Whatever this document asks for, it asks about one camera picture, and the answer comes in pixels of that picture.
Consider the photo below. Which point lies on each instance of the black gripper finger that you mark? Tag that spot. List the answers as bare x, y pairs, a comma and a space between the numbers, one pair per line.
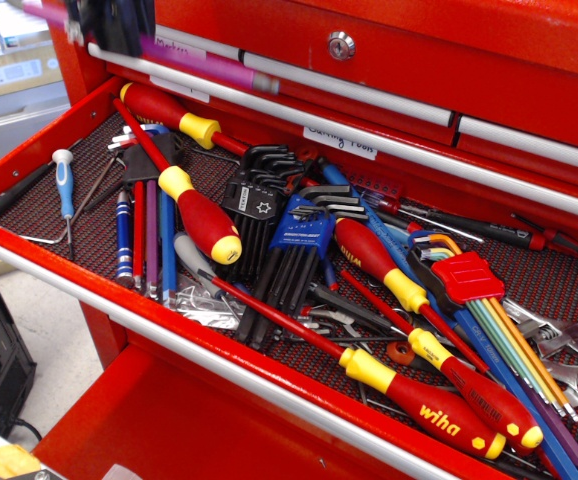
117, 26

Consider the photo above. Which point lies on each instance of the violet long Allen key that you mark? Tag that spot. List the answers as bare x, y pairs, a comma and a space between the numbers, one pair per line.
209, 64

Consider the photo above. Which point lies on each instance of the black torx key set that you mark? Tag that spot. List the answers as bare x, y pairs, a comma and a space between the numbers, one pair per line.
254, 198

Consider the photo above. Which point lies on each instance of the blue holder hex key set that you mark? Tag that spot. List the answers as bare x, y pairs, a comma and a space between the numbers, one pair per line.
299, 246

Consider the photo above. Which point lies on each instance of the rainbow hex key set red holder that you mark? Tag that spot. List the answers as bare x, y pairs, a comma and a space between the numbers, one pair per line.
463, 284

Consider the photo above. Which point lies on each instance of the long blue Allen key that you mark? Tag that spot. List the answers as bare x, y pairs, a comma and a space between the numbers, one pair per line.
559, 446

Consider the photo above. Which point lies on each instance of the red yellow screwdriver back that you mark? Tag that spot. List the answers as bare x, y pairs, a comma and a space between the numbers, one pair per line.
151, 105

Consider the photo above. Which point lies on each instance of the red yellow screwdriver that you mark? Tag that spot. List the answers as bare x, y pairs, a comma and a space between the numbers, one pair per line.
362, 247
151, 105
493, 404
442, 414
208, 225

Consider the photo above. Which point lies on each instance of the colored hex keys black holder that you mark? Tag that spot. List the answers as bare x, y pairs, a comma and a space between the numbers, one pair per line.
152, 225

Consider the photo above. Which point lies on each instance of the small blue white screwdriver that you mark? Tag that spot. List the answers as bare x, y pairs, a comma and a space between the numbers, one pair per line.
65, 186

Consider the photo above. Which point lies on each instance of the silver cabinet lock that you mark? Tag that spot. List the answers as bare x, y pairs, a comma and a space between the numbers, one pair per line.
341, 46

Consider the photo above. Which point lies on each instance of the blue metal pen screwdriver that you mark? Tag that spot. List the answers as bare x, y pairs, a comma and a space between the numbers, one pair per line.
124, 254

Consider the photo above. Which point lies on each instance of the red yellow screwdriver centre left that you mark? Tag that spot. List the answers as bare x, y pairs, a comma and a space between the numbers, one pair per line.
208, 225

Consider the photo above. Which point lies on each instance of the black pen tool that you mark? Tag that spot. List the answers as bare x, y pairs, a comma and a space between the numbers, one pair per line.
11, 195

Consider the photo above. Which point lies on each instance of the white cutting tools label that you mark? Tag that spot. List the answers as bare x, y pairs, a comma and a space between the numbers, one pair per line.
339, 143

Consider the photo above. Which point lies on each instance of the red tool chest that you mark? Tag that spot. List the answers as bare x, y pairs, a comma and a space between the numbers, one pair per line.
471, 105

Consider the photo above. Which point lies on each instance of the red yellow screwdriver middle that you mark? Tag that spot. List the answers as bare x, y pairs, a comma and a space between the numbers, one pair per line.
362, 247

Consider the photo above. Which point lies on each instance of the black red precision screwdriver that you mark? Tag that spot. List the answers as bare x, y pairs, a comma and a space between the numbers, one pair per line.
390, 211

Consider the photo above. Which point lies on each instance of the open red drawer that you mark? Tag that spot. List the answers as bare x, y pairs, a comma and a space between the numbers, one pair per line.
178, 400

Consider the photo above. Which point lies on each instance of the red yellow screwdriver front right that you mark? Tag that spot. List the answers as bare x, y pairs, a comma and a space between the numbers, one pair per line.
493, 404

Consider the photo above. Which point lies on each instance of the silver adjustable wrench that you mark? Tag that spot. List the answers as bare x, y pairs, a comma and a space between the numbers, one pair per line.
556, 342

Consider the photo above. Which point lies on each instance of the grey handled small screwdriver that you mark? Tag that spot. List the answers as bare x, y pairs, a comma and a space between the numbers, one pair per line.
197, 264

